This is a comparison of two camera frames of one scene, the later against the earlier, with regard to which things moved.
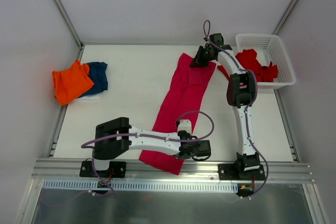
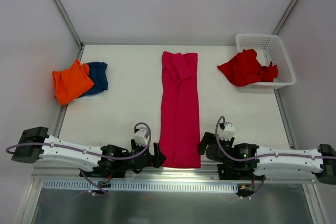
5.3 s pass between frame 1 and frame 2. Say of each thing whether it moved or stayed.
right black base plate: stayed
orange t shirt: stayed
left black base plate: stayed
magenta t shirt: moved
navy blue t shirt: stayed
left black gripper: moved
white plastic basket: stayed
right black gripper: moved
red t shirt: stayed
